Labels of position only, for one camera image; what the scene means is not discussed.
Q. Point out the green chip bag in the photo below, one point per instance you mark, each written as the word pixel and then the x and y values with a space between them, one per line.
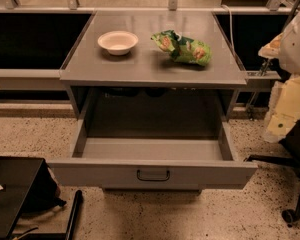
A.
pixel 183 49

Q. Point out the black bar on floor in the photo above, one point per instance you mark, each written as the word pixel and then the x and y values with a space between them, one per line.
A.
pixel 78 199

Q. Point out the black drawer handle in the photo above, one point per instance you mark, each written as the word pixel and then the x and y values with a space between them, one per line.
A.
pixel 153 176

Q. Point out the grey top drawer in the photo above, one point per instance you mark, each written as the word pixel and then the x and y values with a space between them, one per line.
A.
pixel 183 131

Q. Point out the white paper bowl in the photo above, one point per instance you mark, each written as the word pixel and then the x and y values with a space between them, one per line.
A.
pixel 118 43

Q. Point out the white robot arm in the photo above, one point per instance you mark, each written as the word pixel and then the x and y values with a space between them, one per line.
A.
pixel 284 103

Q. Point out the black office chair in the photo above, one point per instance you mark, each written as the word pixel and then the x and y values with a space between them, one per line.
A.
pixel 292 144

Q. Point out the black bag on floor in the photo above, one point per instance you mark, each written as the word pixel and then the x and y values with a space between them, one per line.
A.
pixel 44 193

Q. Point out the grey drawer cabinet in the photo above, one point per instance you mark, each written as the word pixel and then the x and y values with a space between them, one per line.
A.
pixel 146 69

